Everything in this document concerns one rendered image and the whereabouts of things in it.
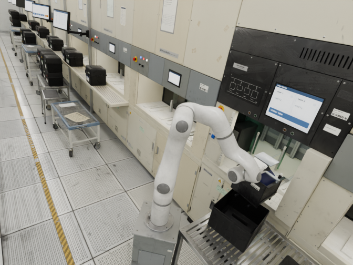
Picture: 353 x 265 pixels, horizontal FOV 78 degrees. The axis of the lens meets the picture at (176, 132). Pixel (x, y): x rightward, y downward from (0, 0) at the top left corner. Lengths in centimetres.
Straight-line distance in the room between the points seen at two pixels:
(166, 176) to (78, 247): 140
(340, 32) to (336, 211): 95
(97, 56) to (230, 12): 290
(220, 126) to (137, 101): 204
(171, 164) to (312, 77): 91
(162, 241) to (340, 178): 107
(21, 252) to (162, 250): 135
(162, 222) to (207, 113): 77
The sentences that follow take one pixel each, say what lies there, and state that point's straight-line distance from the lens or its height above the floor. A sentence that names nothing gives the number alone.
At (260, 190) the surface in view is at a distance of 143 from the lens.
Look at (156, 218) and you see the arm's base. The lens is 146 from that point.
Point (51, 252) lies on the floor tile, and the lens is 241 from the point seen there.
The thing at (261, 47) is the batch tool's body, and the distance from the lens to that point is 159.
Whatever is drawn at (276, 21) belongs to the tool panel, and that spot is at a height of 201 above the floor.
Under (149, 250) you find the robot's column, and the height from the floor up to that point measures 62.
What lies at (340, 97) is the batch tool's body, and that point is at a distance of 140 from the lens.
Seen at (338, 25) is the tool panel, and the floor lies 203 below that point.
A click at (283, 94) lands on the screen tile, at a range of 150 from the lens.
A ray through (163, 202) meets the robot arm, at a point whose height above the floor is 98.
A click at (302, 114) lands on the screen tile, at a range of 147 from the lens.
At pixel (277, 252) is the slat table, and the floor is 76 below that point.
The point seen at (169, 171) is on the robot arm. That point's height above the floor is 122.
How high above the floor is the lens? 195
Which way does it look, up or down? 28 degrees down
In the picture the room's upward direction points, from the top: 10 degrees clockwise
